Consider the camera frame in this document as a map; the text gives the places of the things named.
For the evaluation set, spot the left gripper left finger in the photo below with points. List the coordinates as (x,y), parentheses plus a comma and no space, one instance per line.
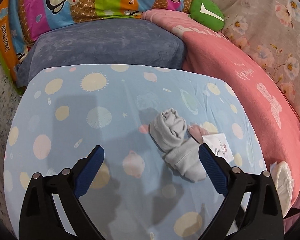
(39,218)

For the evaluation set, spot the light blue planet tablecloth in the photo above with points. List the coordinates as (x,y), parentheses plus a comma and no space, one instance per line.
(67,111)

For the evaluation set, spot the grey floral pillow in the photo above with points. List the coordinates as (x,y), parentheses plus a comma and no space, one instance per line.
(269,32)

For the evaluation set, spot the pink quilted jacket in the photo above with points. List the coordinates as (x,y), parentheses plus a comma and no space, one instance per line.
(292,216)

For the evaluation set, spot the grey white sock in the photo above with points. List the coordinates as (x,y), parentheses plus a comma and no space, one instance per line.
(168,130)

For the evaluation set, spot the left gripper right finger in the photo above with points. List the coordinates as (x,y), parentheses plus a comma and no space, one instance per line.
(251,208)

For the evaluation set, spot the blue grey velvet cushion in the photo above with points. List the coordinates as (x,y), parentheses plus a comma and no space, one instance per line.
(113,41)

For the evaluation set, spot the green round cushion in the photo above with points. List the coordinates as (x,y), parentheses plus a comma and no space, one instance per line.
(208,14)

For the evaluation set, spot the white paper tag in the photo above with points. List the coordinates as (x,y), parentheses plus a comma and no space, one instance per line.
(218,144)

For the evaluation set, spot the colourful monkey print pillow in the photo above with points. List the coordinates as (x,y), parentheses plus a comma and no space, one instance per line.
(23,21)

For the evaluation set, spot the bin with white liner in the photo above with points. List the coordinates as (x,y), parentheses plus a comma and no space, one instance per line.
(284,183)

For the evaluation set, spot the pink blanket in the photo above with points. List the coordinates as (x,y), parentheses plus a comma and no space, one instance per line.
(275,122)

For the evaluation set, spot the pink white wrapper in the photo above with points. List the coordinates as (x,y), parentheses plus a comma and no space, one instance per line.
(197,133)

